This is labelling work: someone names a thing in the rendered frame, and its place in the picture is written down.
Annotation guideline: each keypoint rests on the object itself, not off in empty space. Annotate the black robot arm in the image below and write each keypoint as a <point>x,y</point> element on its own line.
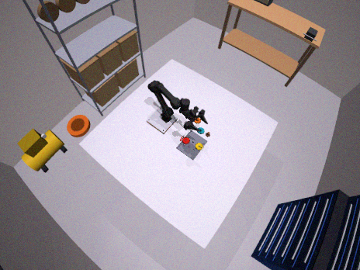
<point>157,88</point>

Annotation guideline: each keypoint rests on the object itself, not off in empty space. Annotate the yellow gear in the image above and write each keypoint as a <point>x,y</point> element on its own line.
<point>197,146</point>

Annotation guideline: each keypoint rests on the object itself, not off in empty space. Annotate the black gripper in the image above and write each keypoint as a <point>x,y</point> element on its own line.
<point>190,125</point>

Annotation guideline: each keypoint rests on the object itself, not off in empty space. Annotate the teal gear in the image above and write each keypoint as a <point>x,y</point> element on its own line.
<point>201,130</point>

